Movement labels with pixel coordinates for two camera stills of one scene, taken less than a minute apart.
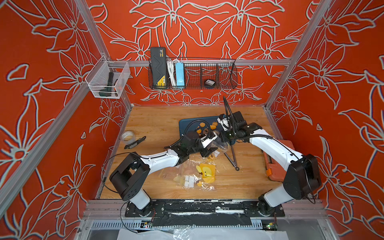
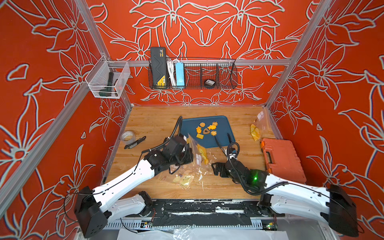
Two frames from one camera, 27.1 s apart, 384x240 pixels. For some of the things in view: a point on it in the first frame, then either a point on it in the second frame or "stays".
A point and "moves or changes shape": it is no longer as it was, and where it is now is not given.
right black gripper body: [231, 133] to [225, 173]
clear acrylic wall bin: [107, 79] stays
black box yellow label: [158, 65] stays
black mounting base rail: [204, 208] stays
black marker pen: [135, 143] stays
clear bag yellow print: [198, 172] moves or changes shape
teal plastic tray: [201, 125] stays
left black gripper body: [198, 149] to [185, 157]
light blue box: [180, 76] stays
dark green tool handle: [107, 92] stays
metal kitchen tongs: [234, 163] moves or changes shape
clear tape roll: [127, 137] stays
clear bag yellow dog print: [214, 154] to [262, 127]
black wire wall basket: [200, 74] stays
